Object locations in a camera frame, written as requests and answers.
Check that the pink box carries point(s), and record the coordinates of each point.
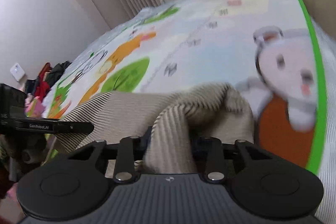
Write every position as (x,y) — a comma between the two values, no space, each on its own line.
(35,108)

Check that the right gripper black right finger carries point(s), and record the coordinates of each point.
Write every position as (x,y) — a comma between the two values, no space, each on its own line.
(239,162)

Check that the beige striped knit garment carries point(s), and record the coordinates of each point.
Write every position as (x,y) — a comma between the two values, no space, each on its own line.
(212,110)

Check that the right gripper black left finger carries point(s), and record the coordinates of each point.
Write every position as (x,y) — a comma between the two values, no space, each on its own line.
(97,155)

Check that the colourful cartoon animal play mat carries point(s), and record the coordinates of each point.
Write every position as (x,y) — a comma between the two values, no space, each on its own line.
(210,56)

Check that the pile of dark and red clothes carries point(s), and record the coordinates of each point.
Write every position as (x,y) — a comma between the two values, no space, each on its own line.
(45,80)

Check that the white wall socket plate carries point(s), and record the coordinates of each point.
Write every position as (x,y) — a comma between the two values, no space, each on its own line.
(17,72)

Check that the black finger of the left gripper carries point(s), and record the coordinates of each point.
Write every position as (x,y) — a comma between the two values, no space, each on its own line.
(73,127)

